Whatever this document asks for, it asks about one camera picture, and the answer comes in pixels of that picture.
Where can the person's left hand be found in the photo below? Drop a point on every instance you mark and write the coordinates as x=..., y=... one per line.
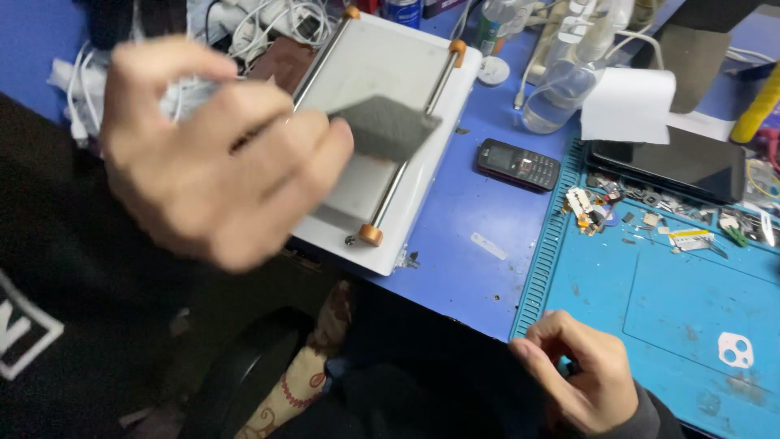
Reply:
x=183, y=164

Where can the person's right hand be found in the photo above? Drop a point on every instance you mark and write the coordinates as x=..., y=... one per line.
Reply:
x=594, y=384

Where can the person's left fingers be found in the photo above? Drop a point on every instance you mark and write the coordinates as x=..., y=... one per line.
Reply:
x=298, y=164

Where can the grey abrasive sheet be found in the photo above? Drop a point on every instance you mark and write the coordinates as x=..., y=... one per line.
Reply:
x=390, y=128

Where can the brown phone back cover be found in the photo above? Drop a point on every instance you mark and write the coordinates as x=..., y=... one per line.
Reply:
x=283, y=61

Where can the metal rod with orange ends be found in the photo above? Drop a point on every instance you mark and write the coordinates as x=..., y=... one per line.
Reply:
x=323, y=58
x=439, y=85

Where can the white screen separator machine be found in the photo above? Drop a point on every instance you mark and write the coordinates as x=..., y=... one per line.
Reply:
x=378, y=61

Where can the blue can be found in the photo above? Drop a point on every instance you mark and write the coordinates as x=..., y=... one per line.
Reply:
x=402, y=12

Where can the white adhesive strip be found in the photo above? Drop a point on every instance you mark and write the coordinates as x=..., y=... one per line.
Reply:
x=489, y=246

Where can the black stool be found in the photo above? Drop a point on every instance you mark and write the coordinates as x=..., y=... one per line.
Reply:
x=244, y=372

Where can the white round disc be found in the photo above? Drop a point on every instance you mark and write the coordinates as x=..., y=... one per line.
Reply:
x=493, y=71

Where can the patterned beige cloth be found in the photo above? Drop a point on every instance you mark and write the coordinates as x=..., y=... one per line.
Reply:
x=298, y=384

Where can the black keypad phone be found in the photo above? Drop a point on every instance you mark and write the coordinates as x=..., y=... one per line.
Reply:
x=518, y=163

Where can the green label bottle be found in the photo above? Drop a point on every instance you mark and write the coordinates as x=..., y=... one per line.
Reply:
x=490, y=27

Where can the clear plastic bottle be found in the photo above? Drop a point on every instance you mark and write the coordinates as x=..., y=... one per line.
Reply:
x=560, y=91

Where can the white paper sheet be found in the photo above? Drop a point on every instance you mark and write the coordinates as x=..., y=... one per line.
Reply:
x=627, y=107

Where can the heap of small phone parts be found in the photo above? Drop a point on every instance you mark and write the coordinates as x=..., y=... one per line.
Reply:
x=646, y=216

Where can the blue silicone work mat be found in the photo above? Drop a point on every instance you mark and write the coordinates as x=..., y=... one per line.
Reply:
x=640, y=305

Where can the black smartphone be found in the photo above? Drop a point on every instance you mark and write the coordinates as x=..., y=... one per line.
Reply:
x=670, y=164

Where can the dark grey card sheet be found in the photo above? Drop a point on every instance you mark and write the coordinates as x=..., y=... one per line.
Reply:
x=691, y=67

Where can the white camera cutout sticker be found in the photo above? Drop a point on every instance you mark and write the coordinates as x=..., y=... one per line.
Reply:
x=731, y=350

